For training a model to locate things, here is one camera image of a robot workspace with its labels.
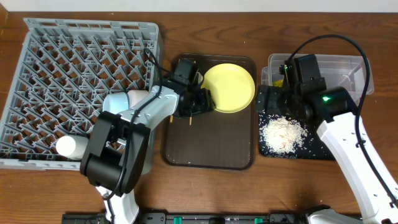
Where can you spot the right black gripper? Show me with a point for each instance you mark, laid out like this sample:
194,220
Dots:
268,101

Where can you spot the grey plastic dish rack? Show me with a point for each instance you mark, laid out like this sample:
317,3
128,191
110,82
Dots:
65,70

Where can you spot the black tray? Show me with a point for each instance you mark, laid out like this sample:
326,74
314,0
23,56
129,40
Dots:
312,149

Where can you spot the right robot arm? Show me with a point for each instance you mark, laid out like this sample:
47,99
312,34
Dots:
335,116

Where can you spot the white paper cup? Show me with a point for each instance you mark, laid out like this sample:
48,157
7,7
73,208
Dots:
72,147

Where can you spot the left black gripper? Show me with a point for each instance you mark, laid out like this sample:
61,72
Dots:
201,101

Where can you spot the clear plastic bin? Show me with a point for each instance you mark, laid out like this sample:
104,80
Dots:
325,78

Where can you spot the yellow snack wrapper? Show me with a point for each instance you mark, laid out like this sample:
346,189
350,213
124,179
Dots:
278,83

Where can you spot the light blue bowl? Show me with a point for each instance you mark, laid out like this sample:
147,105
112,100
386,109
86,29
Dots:
116,102

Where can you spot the yellow plate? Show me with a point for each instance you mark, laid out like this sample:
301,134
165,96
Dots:
232,87

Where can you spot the white bowl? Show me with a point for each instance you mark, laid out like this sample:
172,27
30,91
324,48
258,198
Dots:
135,96

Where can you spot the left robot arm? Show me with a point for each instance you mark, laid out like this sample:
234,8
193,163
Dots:
116,151

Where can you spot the dark brown serving tray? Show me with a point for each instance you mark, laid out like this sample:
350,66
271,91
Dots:
214,140

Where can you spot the pile of rice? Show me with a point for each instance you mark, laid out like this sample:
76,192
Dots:
280,136

